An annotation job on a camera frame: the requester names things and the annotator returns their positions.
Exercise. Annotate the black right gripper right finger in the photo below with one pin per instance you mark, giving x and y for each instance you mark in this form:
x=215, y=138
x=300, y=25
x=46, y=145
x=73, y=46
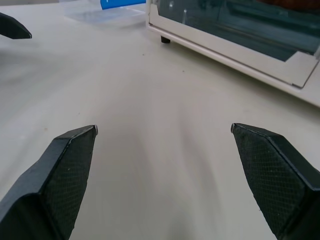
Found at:
x=272, y=180

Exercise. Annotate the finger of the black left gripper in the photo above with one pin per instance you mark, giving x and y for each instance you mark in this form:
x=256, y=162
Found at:
x=12, y=27

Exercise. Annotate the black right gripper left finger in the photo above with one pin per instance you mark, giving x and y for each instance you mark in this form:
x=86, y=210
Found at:
x=55, y=185

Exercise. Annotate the blue container lid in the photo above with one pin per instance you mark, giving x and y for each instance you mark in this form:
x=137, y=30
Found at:
x=117, y=3

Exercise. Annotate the clear plastic container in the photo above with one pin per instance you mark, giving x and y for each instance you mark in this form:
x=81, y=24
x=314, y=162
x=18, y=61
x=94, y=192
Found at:
x=100, y=13

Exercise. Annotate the white toaster oven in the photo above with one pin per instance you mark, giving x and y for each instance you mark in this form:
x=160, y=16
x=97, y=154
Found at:
x=240, y=37

